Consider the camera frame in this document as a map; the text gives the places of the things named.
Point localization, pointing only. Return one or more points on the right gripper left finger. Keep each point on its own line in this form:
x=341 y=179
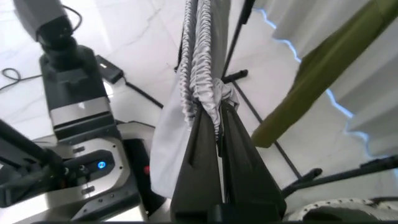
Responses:
x=199 y=174

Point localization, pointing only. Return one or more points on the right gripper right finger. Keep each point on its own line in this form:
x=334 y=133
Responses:
x=248 y=174

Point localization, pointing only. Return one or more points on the pale grey shorts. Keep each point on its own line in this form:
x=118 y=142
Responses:
x=199 y=56

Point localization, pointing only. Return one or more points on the green printed T-shirt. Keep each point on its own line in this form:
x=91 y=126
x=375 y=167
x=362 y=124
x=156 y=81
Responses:
x=326 y=68

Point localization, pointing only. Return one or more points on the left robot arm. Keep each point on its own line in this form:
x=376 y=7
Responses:
x=40 y=15

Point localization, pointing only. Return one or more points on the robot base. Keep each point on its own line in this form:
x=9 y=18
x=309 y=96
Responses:
x=81 y=118

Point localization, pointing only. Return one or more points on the white laundry basket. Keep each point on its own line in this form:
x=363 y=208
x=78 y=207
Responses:
x=342 y=211

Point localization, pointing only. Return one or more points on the black clothes rack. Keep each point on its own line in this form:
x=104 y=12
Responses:
x=239 y=25

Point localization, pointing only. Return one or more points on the white curtain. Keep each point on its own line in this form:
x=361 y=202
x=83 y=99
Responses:
x=357 y=77

